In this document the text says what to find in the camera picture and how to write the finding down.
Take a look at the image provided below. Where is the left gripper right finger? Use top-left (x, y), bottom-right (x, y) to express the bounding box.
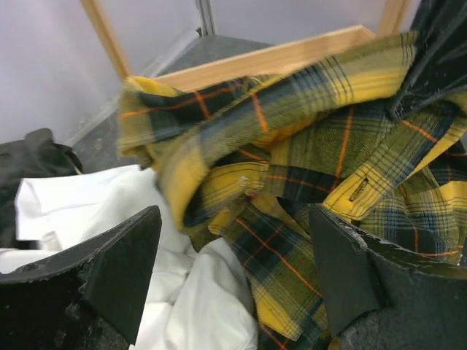
top-left (309, 204), bottom-right (466, 350)

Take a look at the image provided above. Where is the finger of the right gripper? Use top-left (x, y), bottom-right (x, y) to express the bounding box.
top-left (387, 0), bottom-right (466, 119)

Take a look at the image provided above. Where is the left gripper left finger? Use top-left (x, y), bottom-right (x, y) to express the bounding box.
top-left (1, 206), bottom-right (162, 349)

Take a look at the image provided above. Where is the yellow plaid shirt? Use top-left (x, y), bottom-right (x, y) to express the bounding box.
top-left (118, 33), bottom-right (466, 349)

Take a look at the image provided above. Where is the white shirt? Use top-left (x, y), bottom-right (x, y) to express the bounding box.
top-left (1, 165), bottom-right (258, 349)

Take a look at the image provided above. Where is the black flower-pattern garment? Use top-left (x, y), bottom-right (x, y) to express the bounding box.
top-left (1, 128), bottom-right (82, 249)

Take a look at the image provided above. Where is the wooden clothes rack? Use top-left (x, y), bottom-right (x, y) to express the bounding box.
top-left (80, 0), bottom-right (413, 92)

